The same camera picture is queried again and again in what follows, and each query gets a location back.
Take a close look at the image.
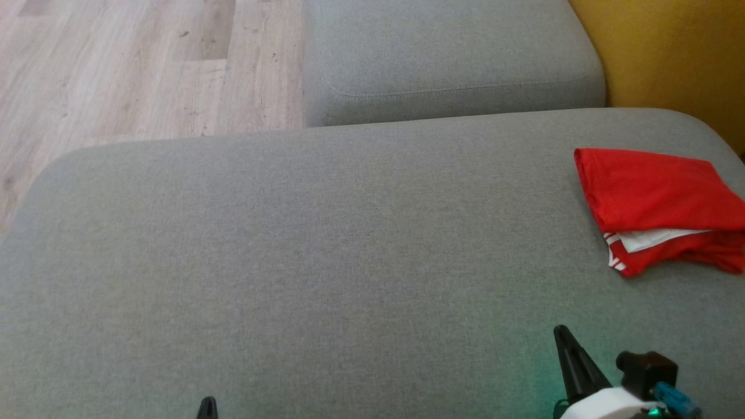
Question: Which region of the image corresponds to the grey sofa side cushion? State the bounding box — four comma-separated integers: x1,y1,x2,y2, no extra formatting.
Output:
303,0,606,127

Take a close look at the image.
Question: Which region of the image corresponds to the blue cable connector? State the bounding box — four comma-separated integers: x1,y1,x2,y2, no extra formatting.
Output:
655,382,702,417

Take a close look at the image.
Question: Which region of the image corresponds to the grey sofa seat cushion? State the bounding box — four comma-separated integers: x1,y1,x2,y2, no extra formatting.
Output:
0,108,745,419

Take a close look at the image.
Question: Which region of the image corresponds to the red Bulls 23 jersey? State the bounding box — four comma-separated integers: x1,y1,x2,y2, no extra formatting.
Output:
574,148,745,272

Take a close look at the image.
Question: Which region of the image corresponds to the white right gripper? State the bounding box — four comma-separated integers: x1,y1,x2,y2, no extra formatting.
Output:
553,325,670,419

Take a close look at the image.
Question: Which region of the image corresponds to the yellow upholstered furniture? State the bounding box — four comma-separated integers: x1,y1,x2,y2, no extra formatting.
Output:
567,0,745,158

